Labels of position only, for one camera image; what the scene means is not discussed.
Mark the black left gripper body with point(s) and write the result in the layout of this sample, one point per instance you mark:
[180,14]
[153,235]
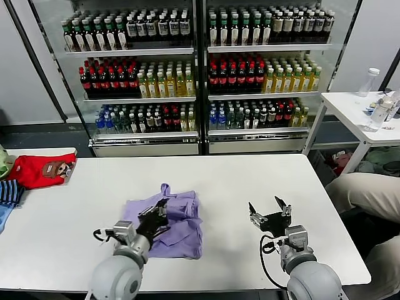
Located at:
[153,226]

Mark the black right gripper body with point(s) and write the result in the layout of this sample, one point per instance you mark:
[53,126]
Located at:
[276,225]

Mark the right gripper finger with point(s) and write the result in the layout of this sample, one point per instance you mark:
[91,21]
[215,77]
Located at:
[286,211]
[257,220]

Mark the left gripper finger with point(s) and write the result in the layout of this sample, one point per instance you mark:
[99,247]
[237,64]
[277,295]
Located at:
[163,209]
[147,213]

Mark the lavender t-shirt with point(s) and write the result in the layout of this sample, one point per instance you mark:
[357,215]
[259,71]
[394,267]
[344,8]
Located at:
[184,237]

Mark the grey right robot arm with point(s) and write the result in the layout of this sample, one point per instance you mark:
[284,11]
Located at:
[309,275]

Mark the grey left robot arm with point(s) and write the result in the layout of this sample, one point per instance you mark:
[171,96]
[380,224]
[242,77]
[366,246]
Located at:
[115,272]

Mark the black plastic crate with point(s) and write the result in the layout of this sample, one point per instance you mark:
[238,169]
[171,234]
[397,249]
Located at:
[323,170]

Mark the glass display cooler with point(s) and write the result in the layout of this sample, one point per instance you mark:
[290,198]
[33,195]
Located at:
[143,149]
[256,145]

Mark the red cloth in crate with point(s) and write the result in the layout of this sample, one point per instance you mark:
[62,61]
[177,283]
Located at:
[342,162]

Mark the red cap cola bottle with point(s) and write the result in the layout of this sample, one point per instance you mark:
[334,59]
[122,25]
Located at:
[176,122]
[132,80]
[250,78]
[241,78]
[222,78]
[288,116]
[232,78]
[94,82]
[84,82]
[167,122]
[280,117]
[122,80]
[103,81]
[213,78]
[113,80]
[259,77]

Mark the grey garment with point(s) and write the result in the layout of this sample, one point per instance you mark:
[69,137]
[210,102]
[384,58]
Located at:
[364,168]

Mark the yellow juice bottle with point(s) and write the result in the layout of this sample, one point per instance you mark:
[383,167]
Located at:
[296,81]
[191,122]
[161,87]
[183,122]
[269,82]
[296,118]
[304,117]
[278,82]
[306,80]
[171,86]
[142,87]
[152,87]
[180,86]
[287,82]
[316,80]
[189,86]

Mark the clear plastic drink bottle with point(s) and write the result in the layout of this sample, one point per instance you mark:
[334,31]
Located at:
[124,123]
[239,119]
[230,119]
[116,123]

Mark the blue label water bottle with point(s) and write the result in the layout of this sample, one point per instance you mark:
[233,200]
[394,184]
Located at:
[109,123]
[222,120]
[100,123]
[213,120]

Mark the green garment pile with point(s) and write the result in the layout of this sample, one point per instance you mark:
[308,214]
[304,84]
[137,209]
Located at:
[381,156]

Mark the white side table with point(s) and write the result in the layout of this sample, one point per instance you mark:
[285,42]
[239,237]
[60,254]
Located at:
[343,103]

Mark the red bear print garment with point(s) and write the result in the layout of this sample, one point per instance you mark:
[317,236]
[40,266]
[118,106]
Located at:
[31,172]

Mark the clear plastic water bottle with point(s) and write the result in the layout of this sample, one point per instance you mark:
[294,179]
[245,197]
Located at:
[375,117]

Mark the small blue packet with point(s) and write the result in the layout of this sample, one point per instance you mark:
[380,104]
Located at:
[370,108]

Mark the blue striped garment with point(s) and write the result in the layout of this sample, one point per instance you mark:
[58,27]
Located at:
[9,192]

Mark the light blue garment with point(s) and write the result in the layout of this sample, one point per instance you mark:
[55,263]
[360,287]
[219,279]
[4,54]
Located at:
[3,217]

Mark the clear plastic packaging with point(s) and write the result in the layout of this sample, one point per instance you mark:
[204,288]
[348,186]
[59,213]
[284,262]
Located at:
[392,104]

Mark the pale green garment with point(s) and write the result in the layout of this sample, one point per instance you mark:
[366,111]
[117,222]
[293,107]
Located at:
[4,165]

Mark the tall clear bottle white cap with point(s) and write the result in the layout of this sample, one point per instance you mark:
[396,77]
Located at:
[368,84]

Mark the beige label drink bottle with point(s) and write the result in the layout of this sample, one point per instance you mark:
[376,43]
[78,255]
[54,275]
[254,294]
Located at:
[287,26]
[277,26]

